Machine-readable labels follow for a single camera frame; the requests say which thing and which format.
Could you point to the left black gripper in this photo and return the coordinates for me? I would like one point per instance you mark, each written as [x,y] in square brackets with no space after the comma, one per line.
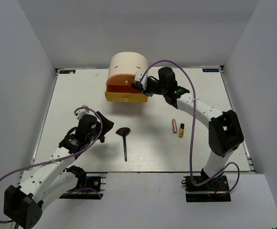
[107,124]

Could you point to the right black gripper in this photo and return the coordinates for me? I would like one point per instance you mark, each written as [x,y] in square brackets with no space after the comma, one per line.
[146,92]

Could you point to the yellow drawer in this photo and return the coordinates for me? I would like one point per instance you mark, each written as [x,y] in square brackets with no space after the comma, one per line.
[124,94]

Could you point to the orange top drawer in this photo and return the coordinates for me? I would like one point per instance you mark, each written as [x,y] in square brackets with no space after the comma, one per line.
[121,79]

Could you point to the cream round drawer organizer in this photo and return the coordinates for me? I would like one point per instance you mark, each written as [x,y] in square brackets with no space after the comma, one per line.
[127,63]

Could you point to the rose gold lipstick tube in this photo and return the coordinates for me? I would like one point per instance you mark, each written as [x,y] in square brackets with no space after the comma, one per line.
[174,126]

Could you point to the black gold nail polish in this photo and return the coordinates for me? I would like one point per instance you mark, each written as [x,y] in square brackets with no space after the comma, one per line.
[181,130]

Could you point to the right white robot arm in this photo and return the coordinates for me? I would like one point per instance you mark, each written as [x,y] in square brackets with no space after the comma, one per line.
[224,131]

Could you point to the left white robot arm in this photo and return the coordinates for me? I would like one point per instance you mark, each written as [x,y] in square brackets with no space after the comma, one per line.
[25,203]

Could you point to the black fan makeup brush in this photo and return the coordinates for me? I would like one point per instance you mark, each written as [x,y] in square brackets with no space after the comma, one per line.
[124,132]

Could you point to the blue label sticker right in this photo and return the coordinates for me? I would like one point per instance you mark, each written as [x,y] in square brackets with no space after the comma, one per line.
[210,70]

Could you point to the blue label sticker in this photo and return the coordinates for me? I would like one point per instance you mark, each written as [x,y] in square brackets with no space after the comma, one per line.
[67,71]
[210,70]

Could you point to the blue label sticker left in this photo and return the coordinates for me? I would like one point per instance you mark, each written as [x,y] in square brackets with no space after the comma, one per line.
[67,71]

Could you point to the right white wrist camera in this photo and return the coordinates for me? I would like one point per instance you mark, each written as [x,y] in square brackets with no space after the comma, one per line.
[139,77]

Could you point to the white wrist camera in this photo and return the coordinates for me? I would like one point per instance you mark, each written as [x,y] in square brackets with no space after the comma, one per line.
[139,77]
[81,111]

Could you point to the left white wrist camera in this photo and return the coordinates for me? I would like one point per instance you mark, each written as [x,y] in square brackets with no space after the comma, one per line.
[81,111]

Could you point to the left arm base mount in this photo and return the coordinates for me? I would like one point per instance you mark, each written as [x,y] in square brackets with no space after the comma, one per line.
[92,189]

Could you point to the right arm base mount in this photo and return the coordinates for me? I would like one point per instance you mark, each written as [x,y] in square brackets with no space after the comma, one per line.
[211,192]

